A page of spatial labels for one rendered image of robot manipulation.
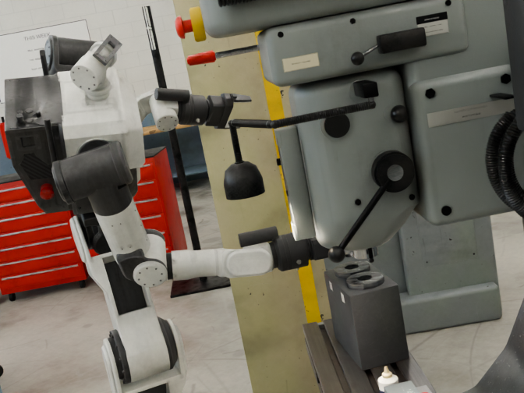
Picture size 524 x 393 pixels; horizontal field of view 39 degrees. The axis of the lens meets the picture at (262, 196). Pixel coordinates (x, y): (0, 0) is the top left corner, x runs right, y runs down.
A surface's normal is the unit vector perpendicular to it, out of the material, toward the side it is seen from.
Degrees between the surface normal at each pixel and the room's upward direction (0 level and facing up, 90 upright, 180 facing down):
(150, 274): 117
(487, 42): 90
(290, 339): 90
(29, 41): 90
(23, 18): 90
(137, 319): 74
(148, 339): 60
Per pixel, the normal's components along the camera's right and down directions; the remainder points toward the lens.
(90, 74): -0.27, 0.65
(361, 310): 0.19, 0.17
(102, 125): 0.21, -0.09
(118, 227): 0.15, 0.61
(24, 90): 0.06, -0.73
